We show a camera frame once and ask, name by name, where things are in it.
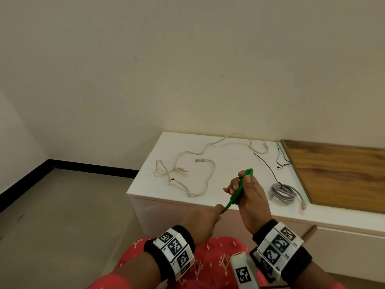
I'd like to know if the beige cable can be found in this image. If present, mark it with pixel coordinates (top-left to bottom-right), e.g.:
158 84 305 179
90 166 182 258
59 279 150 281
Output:
155 134 269 198

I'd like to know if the person's left hand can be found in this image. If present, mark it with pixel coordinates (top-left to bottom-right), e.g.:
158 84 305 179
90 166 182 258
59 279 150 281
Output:
180 204 225 247

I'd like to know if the person's left forearm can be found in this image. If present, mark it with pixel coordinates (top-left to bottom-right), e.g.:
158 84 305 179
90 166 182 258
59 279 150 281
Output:
87 252 164 289

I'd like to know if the grey network cable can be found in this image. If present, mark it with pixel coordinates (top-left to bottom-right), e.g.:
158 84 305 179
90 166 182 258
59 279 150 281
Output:
268 183 308 210

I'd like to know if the wooden board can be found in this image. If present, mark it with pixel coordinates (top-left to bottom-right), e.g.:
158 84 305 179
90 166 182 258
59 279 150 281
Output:
281 140 385 214

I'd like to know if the white low table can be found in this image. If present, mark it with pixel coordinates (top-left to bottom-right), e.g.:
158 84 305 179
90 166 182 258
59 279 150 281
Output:
126 131 385 282

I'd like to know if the black wristband with marker tags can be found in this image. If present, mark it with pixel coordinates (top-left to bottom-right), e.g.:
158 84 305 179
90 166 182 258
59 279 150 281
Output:
144 225 196 282
252 219 313 283

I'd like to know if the white marker cube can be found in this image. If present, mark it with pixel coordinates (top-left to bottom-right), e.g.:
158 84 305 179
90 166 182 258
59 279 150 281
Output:
230 252 260 289

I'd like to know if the person's right forearm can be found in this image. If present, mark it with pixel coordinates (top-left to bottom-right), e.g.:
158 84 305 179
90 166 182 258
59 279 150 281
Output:
290 261 347 289

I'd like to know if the person's right hand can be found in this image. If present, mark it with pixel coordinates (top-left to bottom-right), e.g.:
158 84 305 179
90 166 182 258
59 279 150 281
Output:
223 170 273 235

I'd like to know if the green network cable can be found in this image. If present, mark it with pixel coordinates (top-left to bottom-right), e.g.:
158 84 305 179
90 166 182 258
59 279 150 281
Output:
220 168 254 215

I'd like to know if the black baseboard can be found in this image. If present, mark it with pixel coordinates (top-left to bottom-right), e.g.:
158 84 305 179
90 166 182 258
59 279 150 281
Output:
0 159 139 213

